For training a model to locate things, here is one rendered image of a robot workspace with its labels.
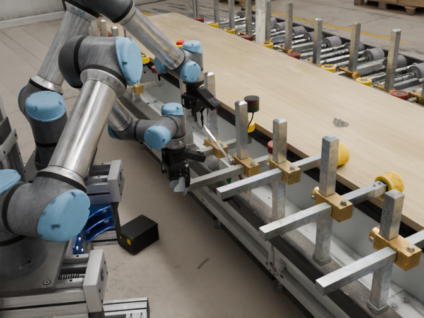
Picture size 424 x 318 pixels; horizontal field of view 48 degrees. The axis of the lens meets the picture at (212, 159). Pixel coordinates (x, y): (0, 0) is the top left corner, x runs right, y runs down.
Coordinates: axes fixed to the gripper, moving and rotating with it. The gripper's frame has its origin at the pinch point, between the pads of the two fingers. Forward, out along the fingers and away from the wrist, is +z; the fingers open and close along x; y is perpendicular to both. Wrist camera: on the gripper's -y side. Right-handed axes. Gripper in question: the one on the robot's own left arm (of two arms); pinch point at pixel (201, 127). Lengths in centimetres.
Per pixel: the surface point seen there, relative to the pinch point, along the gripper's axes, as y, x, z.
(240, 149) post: -20.9, 0.9, 3.9
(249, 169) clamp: -28.0, 4.1, 8.9
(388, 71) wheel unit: -32, -111, 2
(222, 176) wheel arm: -21.2, 12.4, 10.7
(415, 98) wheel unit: -51, -102, 10
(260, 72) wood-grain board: 30, -82, 5
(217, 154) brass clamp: -4.3, -4.4, 13.4
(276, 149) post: -43.9, 9.2, -6.7
